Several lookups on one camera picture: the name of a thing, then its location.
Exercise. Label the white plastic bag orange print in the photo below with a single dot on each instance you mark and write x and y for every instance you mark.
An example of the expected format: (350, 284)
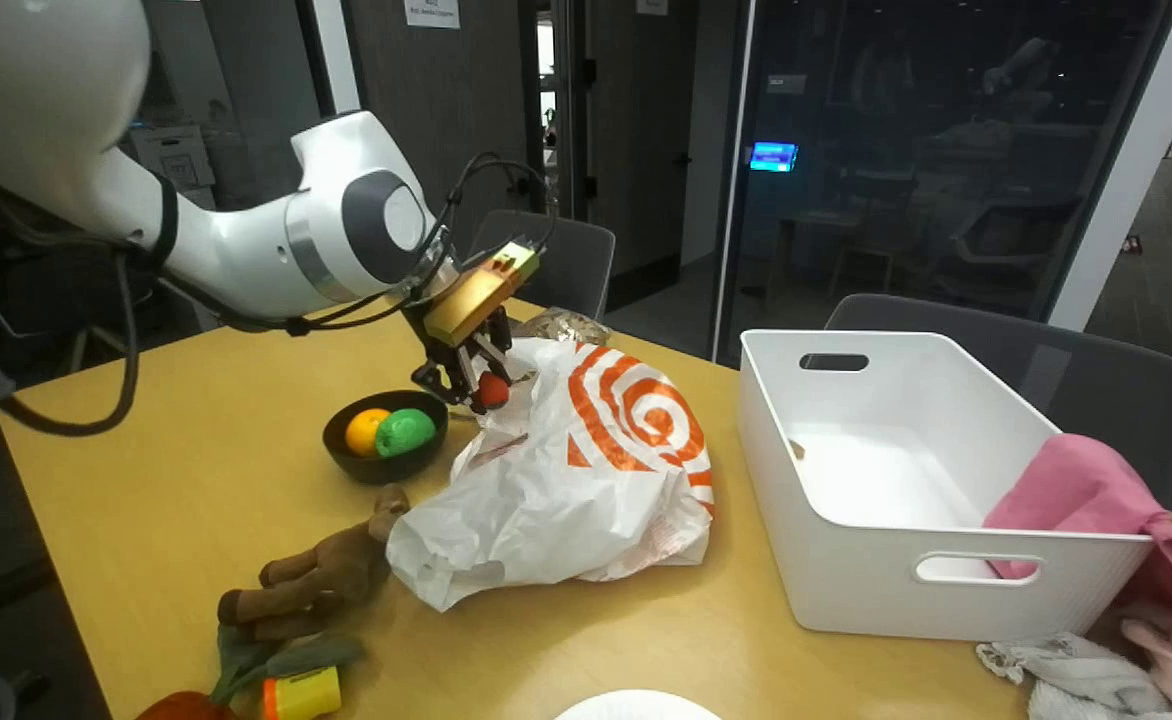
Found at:
(547, 522)

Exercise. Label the white grey towel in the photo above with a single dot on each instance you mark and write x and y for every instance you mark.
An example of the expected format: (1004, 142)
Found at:
(1078, 682)

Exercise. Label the white plastic bin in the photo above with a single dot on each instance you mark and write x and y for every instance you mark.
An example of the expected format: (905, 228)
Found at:
(878, 561)

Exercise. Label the green toy apple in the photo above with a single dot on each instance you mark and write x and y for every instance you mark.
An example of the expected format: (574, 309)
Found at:
(411, 435)

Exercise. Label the grey office chair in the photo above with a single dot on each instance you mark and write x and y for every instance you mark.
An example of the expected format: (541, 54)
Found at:
(1118, 384)
(569, 260)

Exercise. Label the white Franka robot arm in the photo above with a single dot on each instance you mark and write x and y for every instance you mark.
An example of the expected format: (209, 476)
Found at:
(251, 246)

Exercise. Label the black bowl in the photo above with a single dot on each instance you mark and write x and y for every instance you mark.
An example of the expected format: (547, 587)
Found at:
(345, 466)

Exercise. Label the orange toy fruit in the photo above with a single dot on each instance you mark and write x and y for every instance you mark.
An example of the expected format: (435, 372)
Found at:
(362, 435)

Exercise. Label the white paper plate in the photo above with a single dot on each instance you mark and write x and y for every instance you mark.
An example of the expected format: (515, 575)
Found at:
(636, 707)

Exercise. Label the clear bag of rubber bands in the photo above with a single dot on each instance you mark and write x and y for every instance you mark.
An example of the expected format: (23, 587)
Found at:
(569, 326)

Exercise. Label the red stuffed vegetable green leaves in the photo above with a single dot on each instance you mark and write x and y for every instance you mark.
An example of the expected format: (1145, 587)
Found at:
(299, 659)

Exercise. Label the white wall sign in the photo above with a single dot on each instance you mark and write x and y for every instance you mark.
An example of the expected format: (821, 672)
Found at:
(435, 15)

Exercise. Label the small red toy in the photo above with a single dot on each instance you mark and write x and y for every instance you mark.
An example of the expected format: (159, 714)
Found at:
(494, 393)

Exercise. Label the yellow cylinder toy orange end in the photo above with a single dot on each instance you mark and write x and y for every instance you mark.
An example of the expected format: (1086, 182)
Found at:
(306, 696)

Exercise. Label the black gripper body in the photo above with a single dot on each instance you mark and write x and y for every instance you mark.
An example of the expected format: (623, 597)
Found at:
(466, 363)

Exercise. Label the blue lit screen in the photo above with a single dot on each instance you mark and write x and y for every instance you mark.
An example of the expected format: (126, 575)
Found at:
(772, 159)

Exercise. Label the brown stuffed animal toy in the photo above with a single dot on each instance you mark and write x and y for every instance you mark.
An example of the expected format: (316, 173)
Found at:
(326, 575)

